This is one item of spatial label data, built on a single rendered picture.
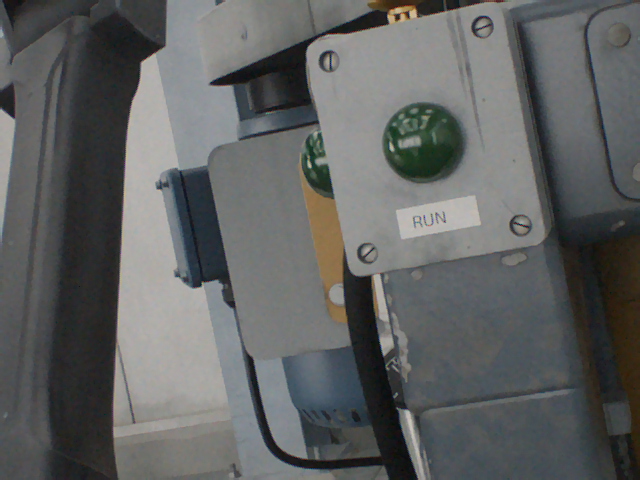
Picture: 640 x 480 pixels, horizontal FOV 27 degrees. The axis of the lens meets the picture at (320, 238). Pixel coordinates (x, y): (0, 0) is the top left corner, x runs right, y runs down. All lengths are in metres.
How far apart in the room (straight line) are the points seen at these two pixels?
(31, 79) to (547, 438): 0.38
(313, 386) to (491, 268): 0.49
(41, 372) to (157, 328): 5.58
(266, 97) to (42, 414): 0.46
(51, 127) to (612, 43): 0.33
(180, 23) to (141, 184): 0.92
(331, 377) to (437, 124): 0.54
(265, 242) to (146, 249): 5.21
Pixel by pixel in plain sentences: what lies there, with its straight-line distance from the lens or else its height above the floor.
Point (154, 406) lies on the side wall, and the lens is 6.28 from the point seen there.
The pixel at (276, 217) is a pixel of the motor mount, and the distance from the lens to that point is 0.95.
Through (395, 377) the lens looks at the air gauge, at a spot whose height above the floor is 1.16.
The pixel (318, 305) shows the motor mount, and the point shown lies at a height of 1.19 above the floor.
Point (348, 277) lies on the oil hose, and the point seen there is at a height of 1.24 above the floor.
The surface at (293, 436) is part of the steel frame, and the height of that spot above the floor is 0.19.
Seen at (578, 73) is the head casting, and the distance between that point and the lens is 0.53.
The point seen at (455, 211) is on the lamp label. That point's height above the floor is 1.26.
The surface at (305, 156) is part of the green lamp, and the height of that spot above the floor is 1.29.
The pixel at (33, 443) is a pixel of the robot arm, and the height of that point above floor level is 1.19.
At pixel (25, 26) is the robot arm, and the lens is 0.82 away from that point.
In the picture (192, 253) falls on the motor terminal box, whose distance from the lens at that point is 0.97.
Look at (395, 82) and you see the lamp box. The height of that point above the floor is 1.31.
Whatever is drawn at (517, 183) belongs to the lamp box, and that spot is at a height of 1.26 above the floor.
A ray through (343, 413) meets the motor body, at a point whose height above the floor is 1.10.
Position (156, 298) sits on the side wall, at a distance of 6.18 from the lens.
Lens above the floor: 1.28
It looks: 3 degrees down
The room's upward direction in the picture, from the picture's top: 11 degrees counter-clockwise
